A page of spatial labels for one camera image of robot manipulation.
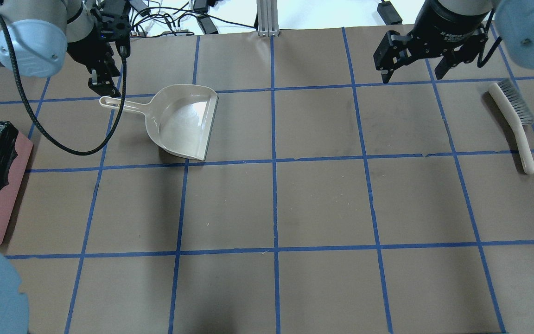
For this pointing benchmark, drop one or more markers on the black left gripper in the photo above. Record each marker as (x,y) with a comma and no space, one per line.
(83,48)

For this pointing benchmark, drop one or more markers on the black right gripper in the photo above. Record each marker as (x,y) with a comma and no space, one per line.
(448,22)

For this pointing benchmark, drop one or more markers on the white dustpan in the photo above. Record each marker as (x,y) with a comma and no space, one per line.
(179,118)

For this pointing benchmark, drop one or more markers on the white hand brush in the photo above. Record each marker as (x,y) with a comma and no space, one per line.
(516,112)

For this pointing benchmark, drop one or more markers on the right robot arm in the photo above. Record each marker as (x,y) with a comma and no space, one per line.
(512,24)

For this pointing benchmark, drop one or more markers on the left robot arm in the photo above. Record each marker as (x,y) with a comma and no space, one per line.
(35,37)

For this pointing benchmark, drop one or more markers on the pink bin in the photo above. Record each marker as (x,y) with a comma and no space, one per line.
(8,195)

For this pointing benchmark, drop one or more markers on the black power adapter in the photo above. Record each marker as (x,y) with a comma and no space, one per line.
(388,13)

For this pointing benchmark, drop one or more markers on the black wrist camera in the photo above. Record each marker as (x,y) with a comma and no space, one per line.
(112,21)

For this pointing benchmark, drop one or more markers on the aluminium frame post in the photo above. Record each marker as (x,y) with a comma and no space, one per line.
(267,18)

